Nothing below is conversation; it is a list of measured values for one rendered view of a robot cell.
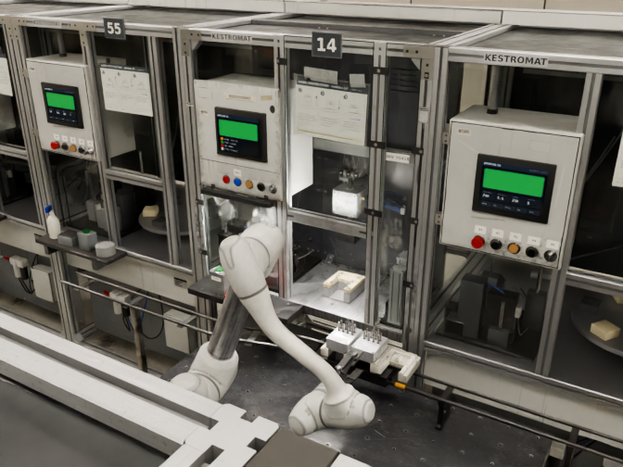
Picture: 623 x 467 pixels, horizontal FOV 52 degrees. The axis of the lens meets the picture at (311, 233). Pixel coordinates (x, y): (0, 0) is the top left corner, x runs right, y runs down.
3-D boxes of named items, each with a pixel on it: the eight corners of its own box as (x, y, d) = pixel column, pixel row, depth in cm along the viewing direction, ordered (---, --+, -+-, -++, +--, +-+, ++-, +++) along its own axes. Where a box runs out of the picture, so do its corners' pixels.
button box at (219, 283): (209, 294, 285) (208, 270, 280) (221, 286, 291) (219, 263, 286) (223, 298, 281) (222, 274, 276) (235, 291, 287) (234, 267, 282)
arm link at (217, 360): (175, 396, 239) (201, 363, 258) (213, 416, 237) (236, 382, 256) (233, 228, 202) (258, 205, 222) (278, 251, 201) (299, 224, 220)
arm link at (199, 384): (158, 440, 224) (151, 389, 215) (182, 408, 240) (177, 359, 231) (199, 450, 220) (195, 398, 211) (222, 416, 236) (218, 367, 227)
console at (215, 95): (197, 186, 279) (188, 80, 261) (236, 169, 302) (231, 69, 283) (277, 204, 260) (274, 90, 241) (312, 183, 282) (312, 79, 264)
